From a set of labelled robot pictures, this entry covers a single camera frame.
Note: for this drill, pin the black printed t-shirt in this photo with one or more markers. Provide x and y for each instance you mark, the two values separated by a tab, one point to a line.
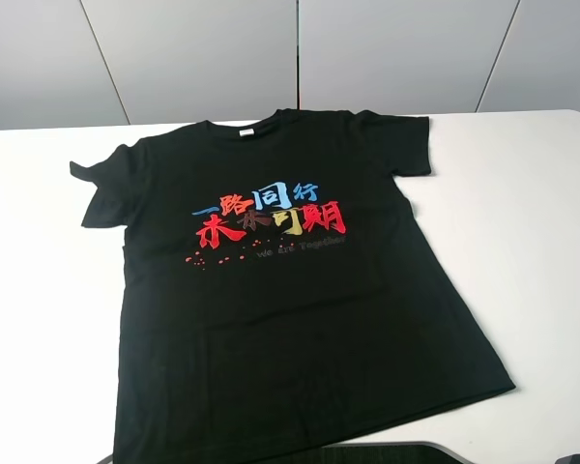
279	293

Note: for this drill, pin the black robot base front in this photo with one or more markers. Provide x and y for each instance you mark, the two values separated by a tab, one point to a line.
384	454

